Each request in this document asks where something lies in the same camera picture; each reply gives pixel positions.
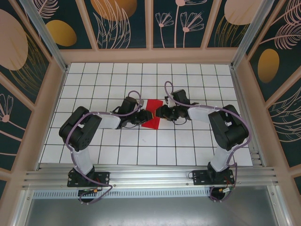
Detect red cloth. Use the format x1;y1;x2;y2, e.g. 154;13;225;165
141;99;163;130

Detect grey metal sheet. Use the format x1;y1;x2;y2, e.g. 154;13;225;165
22;197;283;226

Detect feather and golden oval panel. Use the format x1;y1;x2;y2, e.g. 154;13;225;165
246;0;301;103

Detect small circuit board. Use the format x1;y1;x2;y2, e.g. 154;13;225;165
77;187;103;195

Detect pink disc and fronds panel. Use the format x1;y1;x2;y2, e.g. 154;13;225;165
206;0;259;49

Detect yellow power connector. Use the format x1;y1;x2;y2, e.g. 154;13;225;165
218;186;236;194

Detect long aluminium frame rail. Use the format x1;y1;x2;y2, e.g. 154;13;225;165
22;164;280;189

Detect wall panel with flower drawings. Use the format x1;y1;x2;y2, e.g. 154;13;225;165
146;0;209;50

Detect aluminium side rail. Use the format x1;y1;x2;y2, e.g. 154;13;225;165
230;67;266;168

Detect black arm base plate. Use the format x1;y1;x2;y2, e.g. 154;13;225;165
67;171;111;188
192;169;235;186

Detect slotted grey cable duct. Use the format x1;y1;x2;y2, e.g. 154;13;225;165
32;190;212;200

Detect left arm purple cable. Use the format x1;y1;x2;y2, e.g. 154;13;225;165
65;90;144;205

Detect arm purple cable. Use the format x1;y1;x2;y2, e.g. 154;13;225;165
164;81;253;203
65;90;144;205

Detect aluminium corner post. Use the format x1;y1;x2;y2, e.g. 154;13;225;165
18;0;70;73
231;0;279;69

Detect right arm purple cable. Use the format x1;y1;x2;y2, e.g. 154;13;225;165
164;81;253;203

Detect wall panel with leaf drawing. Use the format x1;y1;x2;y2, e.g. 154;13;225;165
76;0;151;50

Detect wall panel with golden oval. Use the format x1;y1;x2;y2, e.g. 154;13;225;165
28;0;97;50

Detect wall panel with fern drawing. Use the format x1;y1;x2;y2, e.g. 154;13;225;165
264;84;301;170

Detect wall panel with single flower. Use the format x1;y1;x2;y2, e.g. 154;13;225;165
0;70;36;174

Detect large pink disc wall panel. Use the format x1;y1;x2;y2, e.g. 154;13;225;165
0;0;53;106

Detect aluminium frame bar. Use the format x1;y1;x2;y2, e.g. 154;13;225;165
13;188;32;226
268;186;291;226

